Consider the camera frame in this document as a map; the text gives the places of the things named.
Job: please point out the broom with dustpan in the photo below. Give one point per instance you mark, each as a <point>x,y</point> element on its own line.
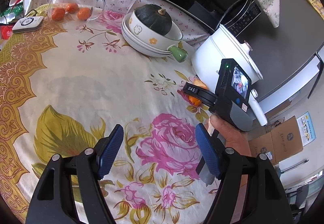
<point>280,172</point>

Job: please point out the yellow paper on fridge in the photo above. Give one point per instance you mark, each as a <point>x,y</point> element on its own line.
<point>317,6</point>

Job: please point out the person right hand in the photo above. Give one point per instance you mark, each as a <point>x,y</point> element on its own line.
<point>234,138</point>

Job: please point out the upper cardboard box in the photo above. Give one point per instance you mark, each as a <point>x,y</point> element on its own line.
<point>286,140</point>

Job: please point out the glass jug wooden lid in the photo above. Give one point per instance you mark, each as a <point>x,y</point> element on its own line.
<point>83,10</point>

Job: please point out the grey refrigerator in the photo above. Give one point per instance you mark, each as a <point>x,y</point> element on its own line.
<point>285,55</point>

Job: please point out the floral tablecloth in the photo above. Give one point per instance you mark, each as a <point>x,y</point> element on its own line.
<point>66,85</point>

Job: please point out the lower cardboard box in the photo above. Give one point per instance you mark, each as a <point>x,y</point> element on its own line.
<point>263,144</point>

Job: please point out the blue white appliance box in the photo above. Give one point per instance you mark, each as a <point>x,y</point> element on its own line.
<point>306,128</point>

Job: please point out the cardboard box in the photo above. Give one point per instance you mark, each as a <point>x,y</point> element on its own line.
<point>286,140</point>
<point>263,144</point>

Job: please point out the white round device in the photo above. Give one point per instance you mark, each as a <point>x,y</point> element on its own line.
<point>27,24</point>

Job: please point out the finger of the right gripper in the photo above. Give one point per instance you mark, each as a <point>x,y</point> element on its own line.
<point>195,91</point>

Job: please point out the dark green squash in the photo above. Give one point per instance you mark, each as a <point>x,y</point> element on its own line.
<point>155,18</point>

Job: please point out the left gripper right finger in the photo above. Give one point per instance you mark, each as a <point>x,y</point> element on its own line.
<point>265,199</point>

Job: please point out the white electric cooking pot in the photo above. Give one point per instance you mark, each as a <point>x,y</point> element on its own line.
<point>206,62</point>

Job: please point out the black dining chair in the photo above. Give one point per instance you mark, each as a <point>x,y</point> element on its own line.
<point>300,195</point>

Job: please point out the white ceramic bowl green handle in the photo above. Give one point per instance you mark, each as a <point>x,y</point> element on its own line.
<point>150,43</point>

